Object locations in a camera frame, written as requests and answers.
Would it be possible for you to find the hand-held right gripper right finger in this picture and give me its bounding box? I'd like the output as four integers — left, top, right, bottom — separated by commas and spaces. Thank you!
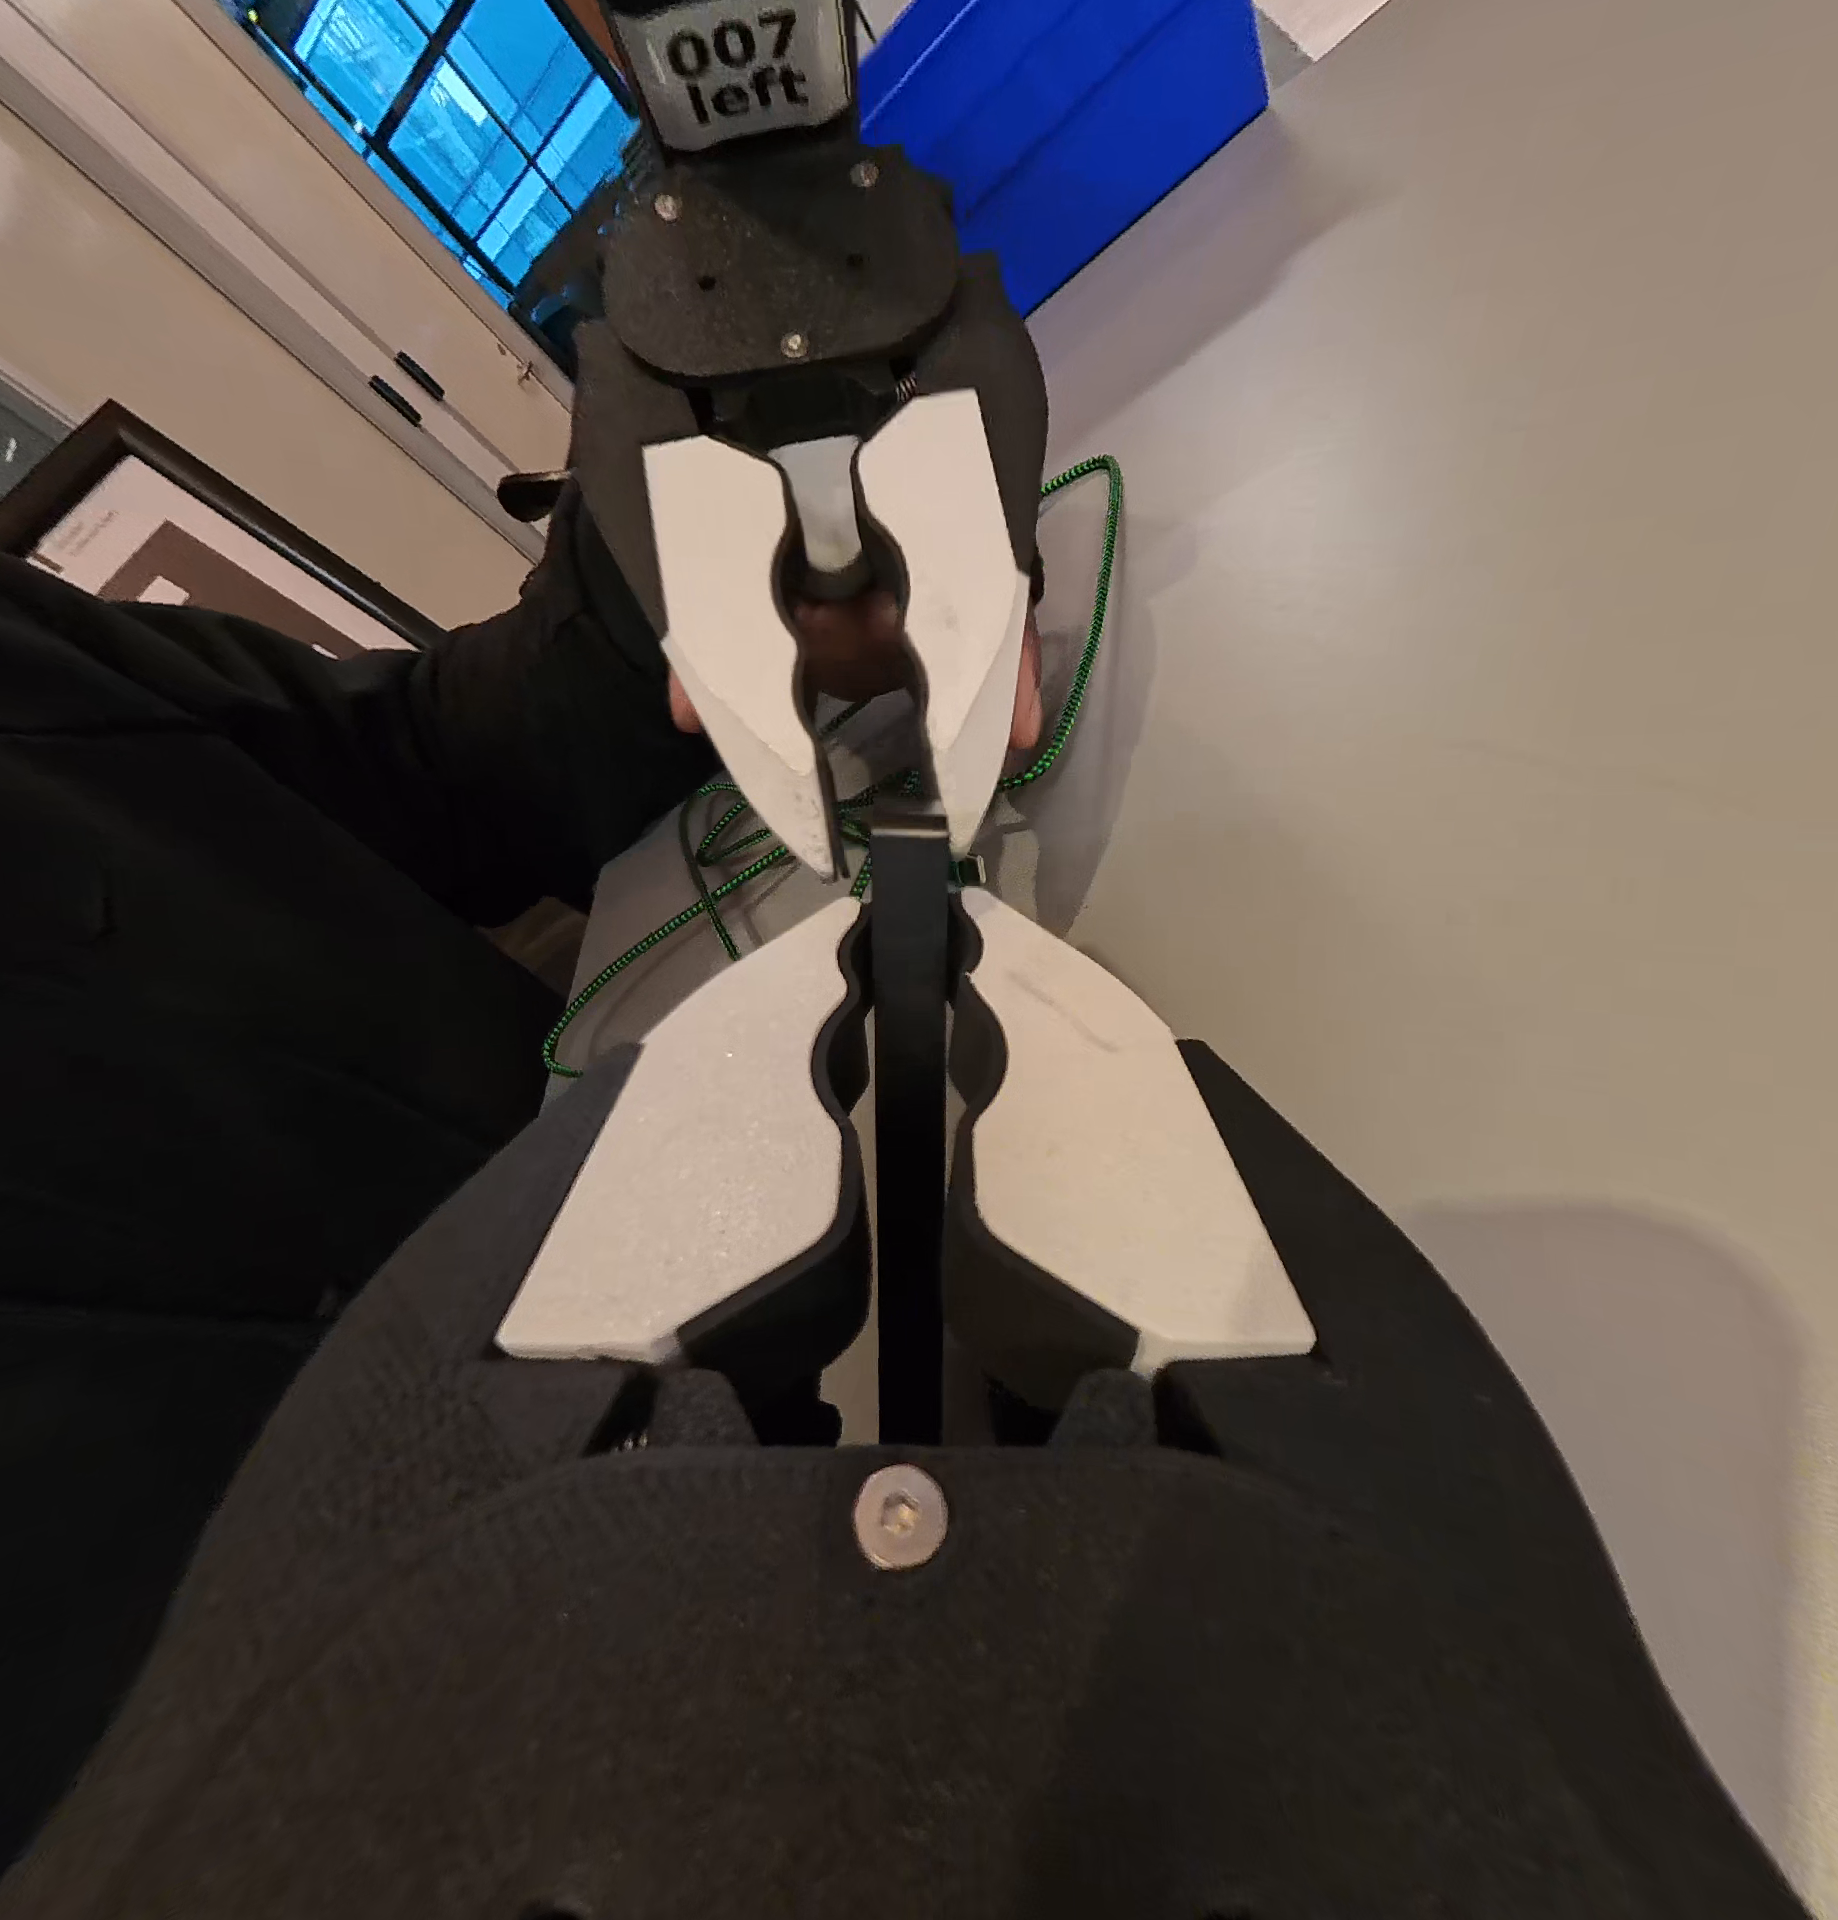
947, 892, 1319, 1379

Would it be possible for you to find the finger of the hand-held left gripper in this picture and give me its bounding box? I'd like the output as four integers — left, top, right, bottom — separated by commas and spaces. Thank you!
856, 387, 1043, 853
637, 439, 853, 888

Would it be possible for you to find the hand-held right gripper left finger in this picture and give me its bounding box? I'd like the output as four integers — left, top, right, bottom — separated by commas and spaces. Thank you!
490, 900, 876, 1404

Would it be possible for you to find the black cable with silver plugs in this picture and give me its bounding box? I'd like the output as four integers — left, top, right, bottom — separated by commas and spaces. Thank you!
781, 432, 953, 830

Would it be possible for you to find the green braided cable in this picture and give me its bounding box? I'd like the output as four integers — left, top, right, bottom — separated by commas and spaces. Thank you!
541, 455, 1128, 1081

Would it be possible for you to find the blue plastic bin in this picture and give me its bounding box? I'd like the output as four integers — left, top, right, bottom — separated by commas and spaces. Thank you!
856, 0, 1270, 319

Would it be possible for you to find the person's left forearm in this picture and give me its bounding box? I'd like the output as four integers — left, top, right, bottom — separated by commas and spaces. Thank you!
408, 487, 718, 931

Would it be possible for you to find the grey desk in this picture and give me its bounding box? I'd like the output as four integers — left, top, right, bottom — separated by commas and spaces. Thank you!
551, 0, 1838, 1920

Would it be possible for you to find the person's left hand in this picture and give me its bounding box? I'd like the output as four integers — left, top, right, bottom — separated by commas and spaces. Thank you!
1004, 584, 1047, 754

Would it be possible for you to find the window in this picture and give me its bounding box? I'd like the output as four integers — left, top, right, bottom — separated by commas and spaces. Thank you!
213, 0, 647, 300

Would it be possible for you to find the person's black clothing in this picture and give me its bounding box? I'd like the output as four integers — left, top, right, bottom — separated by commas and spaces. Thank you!
0, 540, 606, 1908

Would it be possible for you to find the dark framed board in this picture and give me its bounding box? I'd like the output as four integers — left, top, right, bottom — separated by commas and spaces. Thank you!
0, 396, 448, 654

